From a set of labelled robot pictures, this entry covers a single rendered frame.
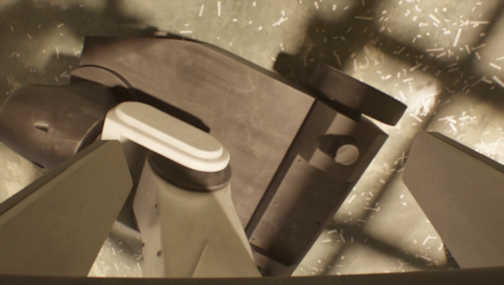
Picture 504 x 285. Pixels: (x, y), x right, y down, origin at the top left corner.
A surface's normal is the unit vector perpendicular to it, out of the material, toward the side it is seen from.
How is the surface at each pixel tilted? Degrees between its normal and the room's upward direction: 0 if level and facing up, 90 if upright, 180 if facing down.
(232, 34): 0
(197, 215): 90
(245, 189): 0
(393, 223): 0
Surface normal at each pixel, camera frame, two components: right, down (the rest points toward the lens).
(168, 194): 0.40, -0.84
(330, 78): -0.77, -0.14
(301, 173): -0.16, 0.32
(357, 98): -0.36, 0.25
